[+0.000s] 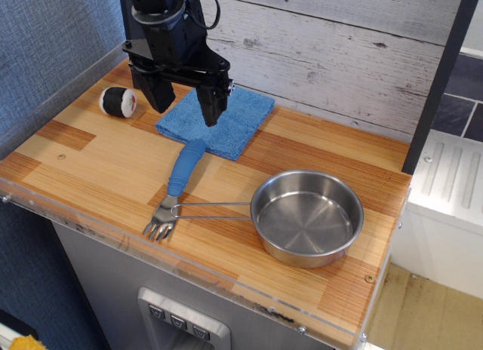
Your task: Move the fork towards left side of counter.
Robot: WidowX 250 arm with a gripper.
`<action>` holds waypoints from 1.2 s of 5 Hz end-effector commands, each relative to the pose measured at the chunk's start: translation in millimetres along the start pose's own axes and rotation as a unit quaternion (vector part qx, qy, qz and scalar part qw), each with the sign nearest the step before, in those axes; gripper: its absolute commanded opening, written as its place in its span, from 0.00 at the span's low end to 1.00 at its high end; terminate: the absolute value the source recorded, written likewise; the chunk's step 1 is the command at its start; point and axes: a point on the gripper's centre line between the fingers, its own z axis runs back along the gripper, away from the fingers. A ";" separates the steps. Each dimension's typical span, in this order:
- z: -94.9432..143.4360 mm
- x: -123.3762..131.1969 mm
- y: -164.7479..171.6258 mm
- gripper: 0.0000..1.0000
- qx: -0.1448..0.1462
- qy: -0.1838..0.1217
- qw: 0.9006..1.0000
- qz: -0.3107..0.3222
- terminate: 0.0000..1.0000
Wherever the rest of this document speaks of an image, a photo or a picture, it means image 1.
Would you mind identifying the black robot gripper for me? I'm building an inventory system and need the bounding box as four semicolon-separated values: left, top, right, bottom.
123;11;234;127

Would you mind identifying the blue handled metal fork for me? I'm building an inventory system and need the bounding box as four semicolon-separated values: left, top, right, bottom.
143;140;206;242

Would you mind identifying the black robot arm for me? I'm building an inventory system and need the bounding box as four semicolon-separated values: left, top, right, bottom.
122;0;234;127

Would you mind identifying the clear acrylic counter guard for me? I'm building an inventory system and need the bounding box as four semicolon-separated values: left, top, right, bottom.
1;180;396;349

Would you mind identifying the blue folded cloth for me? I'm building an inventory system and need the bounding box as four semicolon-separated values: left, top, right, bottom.
155;88;275;161

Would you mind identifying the black white plush sushi roll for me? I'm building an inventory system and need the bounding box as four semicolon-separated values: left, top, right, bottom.
99;87;137;118

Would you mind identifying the small steel saucepan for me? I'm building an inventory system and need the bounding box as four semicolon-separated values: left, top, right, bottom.
170;169;365;269

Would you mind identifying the grey toy dispenser panel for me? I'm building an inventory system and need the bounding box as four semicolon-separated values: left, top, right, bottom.
137;287;232;349

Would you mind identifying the white ribbed drainboard unit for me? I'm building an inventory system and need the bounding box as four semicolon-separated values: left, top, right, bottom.
390;130;482;298

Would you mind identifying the yellow object at corner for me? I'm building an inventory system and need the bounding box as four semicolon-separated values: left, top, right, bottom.
8;336;47;350

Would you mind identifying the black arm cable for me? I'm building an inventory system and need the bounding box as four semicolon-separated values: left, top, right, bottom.
188;0;221;31

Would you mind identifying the black right vertical post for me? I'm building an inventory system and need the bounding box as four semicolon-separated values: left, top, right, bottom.
401;0;479;174

